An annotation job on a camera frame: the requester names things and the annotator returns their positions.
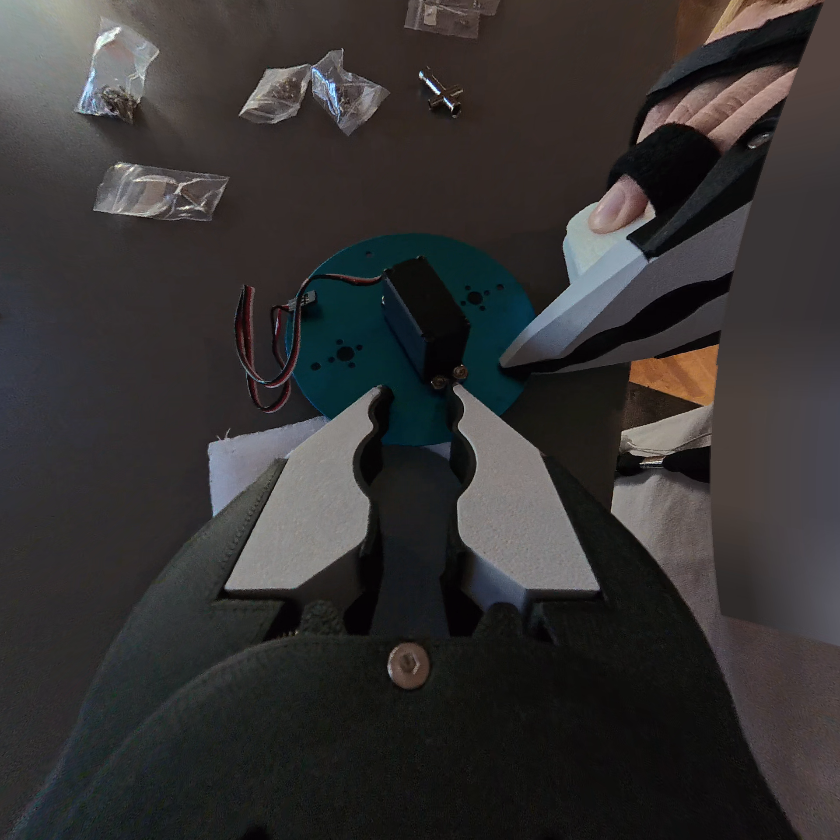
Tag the metal cross wrench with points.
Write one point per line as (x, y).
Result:
(441, 92)

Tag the black servo motor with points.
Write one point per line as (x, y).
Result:
(426, 315)

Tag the person's white shirt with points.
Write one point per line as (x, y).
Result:
(669, 538)

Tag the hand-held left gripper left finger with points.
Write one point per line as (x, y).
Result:
(302, 525)

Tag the white foam sheet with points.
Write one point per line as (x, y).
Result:
(243, 466)

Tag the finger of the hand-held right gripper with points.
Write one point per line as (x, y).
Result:
(682, 334)
(682, 262)

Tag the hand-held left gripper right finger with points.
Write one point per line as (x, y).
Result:
(525, 525)

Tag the clear plastic screw bag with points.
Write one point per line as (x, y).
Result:
(275, 95)
(348, 92)
(161, 191)
(115, 72)

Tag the blue round metal plate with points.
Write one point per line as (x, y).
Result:
(358, 318)

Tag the person's right hand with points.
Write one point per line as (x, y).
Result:
(735, 105)

